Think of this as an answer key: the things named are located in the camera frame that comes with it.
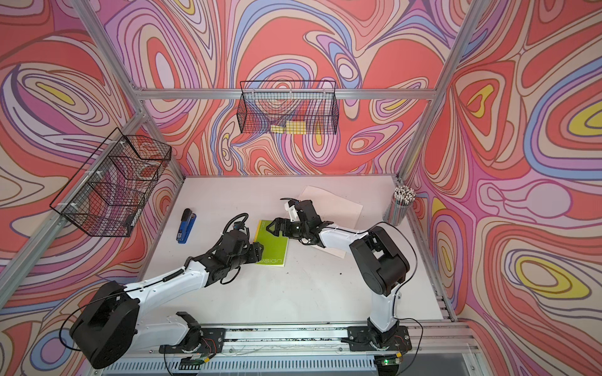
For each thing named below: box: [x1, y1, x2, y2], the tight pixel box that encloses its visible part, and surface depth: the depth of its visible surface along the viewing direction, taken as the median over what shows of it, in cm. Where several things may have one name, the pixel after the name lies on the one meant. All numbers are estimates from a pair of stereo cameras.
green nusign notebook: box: [253, 219, 289, 268], surface depth 91 cm
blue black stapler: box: [175, 207, 197, 244], surface depth 100 cm
